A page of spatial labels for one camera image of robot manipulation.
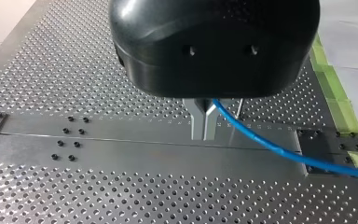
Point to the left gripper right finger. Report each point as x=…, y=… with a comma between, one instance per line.
x=210, y=124

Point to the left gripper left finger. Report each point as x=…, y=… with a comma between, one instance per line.
x=196, y=124

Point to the metal post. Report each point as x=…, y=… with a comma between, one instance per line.
x=239, y=109

